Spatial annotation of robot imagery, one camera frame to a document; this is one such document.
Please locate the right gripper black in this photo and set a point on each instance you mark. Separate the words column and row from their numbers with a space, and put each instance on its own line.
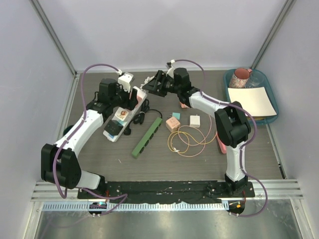
column 152, row 86

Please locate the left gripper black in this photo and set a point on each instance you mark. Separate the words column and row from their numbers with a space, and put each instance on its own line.
column 129, row 104

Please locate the peach USB charger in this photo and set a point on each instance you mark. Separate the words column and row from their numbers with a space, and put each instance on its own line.
column 183, row 106

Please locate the teal plug adapter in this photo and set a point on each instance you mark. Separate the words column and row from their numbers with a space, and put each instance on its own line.
column 176, row 115

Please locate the green power strip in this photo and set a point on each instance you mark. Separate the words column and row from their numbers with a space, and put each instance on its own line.
column 142, row 144

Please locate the white power strip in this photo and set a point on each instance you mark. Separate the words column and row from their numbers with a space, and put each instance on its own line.
column 141, row 96

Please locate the light pink cube adapter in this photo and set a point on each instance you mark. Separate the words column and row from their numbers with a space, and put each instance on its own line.
column 172, row 124

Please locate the white USB charger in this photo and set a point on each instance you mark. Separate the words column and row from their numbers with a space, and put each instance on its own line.
column 194, row 121

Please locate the pink power strip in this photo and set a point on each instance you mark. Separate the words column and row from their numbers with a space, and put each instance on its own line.
column 221, row 145

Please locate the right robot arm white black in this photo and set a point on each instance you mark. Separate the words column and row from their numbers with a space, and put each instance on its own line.
column 231, row 123

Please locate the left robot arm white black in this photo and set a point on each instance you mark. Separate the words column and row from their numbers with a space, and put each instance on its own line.
column 59, row 163

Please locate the pink patterned mug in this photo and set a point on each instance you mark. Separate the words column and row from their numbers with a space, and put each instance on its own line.
column 239, row 78

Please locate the clear plastic cup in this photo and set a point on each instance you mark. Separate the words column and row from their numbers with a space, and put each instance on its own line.
column 256, row 80

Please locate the white paper sheet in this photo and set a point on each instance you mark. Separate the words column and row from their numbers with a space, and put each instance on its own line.
column 254, row 100

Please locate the teal plastic tray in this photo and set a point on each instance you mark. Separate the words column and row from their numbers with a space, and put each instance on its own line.
column 259, row 120

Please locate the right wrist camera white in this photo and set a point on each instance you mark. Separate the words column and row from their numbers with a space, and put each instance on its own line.
column 170, row 68

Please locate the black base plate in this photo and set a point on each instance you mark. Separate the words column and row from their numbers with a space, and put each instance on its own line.
column 169, row 192

